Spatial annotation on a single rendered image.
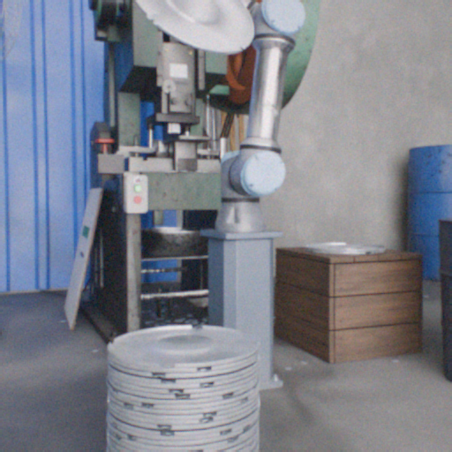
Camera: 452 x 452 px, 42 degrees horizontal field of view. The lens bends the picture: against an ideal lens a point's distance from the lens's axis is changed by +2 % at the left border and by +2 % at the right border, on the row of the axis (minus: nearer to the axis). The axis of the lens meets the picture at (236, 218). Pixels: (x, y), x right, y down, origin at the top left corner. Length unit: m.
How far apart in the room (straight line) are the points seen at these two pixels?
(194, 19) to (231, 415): 0.77
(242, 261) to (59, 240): 2.04
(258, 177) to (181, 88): 1.01
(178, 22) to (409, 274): 1.26
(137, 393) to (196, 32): 0.70
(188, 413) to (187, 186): 1.34
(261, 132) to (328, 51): 2.77
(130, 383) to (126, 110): 1.73
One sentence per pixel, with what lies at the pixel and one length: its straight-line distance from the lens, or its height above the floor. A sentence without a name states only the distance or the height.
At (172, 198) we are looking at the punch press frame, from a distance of 2.23.
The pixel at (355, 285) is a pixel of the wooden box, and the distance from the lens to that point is 1.98.
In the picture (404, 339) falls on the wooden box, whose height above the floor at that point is 0.06.
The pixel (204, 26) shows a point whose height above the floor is 0.90.
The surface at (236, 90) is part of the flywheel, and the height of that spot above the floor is 1.04.
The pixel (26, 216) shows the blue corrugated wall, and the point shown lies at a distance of 3.50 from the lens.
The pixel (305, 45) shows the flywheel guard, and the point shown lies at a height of 1.14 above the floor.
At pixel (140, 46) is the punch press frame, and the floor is 1.13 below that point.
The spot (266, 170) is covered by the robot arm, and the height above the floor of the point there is 0.62.
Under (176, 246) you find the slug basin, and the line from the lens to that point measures 2.34.
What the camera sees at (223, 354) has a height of 0.26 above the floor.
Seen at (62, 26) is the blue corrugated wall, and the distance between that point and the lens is 3.65.
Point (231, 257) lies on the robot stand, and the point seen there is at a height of 0.38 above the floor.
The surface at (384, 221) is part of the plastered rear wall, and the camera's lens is 4.44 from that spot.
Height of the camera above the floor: 0.55
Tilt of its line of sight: 2 degrees down
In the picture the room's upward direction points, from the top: straight up
